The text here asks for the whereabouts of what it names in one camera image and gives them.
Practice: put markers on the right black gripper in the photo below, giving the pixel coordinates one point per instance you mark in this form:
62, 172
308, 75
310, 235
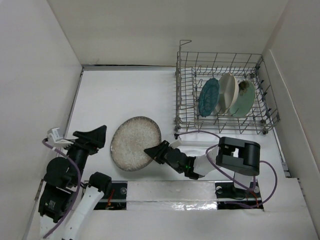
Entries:
156, 152

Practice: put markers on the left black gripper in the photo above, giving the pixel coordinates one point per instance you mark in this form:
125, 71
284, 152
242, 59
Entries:
95, 138

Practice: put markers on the speckled brown round plate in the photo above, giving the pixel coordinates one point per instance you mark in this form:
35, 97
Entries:
131, 139

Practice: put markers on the teal scalloped plate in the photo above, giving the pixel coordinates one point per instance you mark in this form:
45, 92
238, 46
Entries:
208, 97

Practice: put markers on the cream lobed plate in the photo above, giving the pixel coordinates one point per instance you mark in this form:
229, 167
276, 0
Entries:
228, 93

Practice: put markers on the light green flower plate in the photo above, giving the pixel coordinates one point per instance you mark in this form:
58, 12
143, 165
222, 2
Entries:
245, 100

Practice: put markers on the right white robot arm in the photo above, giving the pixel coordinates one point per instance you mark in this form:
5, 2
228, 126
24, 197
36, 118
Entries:
237, 159

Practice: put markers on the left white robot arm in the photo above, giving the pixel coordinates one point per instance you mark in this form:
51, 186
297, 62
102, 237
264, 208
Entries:
66, 203

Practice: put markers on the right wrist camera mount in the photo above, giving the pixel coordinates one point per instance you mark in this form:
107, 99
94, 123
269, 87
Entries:
176, 143

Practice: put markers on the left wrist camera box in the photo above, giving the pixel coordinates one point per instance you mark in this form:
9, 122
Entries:
56, 139

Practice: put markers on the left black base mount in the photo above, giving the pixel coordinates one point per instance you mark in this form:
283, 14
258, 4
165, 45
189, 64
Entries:
116, 200

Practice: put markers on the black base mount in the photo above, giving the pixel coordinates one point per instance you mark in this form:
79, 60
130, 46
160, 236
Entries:
227, 195
116, 200

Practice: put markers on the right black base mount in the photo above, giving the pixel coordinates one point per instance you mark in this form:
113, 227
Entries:
227, 195

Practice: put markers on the grey wire dish rack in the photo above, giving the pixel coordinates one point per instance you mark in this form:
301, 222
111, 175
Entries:
194, 68

